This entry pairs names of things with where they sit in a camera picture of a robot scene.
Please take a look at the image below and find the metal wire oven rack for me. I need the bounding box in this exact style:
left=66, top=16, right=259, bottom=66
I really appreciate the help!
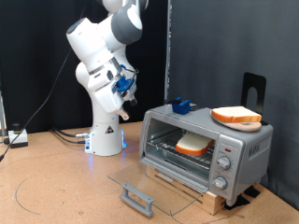
left=146, top=128, right=218, bottom=171

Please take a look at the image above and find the white bread slice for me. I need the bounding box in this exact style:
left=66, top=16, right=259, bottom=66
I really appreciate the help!
left=175, top=132, right=216, bottom=157
left=210, top=105, right=263, bottom=123

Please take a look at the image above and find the vertical metal pole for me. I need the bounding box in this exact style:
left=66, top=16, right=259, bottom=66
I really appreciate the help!
left=164, top=0, right=174, bottom=102

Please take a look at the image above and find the black hanging cable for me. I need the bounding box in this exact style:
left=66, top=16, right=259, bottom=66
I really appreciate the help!
left=0, top=0, right=89, bottom=161

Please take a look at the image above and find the black backdrop curtain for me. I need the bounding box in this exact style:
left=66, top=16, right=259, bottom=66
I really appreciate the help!
left=0, top=0, right=171, bottom=135

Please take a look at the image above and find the silver oven knob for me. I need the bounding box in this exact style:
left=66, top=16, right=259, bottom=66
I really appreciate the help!
left=212, top=175, right=228, bottom=190
left=217, top=156, right=232, bottom=171

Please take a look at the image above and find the glass oven door with handle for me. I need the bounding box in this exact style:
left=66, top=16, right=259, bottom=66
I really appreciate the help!
left=107, top=155, right=210, bottom=217

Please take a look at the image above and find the metal spatula with blue grip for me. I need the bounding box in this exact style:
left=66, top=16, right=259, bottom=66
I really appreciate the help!
left=164, top=96, right=202, bottom=116

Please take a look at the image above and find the black tape patch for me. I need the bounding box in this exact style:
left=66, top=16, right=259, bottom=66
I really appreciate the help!
left=223, top=193, right=250, bottom=211
left=244, top=185, right=262, bottom=199

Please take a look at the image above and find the silver toaster oven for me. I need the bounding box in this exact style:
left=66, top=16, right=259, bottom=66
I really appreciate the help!
left=138, top=102, right=275, bottom=207

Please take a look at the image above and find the black base cable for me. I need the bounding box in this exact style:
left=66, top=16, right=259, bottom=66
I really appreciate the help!
left=50, top=127, right=92, bottom=139
left=52, top=132, right=89, bottom=146

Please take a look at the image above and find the metal frame post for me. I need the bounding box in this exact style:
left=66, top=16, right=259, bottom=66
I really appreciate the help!
left=0, top=90, right=7, bottom=137

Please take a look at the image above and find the grey backdrop curtain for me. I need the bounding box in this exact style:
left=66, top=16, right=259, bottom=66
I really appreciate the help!
left=169, top=0, right=299, bottom=210

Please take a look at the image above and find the grey emergency stop box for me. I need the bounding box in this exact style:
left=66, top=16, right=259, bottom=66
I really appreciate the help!
left=7, top=122, right=30, bottom=149

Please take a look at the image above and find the black camera cable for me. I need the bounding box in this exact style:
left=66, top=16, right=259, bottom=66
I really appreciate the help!
left=120, top=63, right=140, bottom=94

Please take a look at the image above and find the black metal bookend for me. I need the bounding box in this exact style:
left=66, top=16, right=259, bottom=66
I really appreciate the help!
left=241, top=72, right=269, bottom=126

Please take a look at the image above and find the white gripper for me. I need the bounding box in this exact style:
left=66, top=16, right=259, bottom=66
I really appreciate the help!
left=93, top=65, right=139, bottom=122

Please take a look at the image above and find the wooden slatted crate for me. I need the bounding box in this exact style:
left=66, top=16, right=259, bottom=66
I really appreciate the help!
left=145, top=164, right=227, bottom=217

